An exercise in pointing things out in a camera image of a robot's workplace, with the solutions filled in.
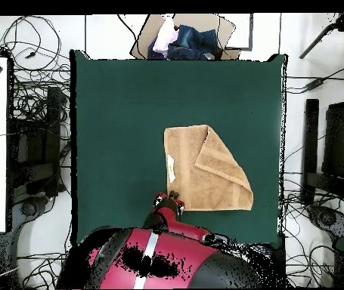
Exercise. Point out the tan terry towel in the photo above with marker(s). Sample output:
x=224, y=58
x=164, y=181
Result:
x=208, y=172

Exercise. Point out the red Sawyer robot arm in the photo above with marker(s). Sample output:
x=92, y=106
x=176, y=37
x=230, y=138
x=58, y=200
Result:
x=171, y=256

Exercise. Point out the dark green table cloth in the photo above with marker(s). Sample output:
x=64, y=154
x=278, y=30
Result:
x=114, y=120

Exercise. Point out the grey round stand foot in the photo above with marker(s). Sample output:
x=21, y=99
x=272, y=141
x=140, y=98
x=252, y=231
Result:
x=28, y=209
x=327, y=218

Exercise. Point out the blue jeans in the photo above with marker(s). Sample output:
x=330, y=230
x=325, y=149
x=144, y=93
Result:
x=192, y=42

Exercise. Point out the white garment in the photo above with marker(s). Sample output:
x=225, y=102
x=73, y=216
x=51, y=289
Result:
x=165, y=36

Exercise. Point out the cardboard box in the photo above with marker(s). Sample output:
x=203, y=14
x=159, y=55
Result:
x=208, y=22

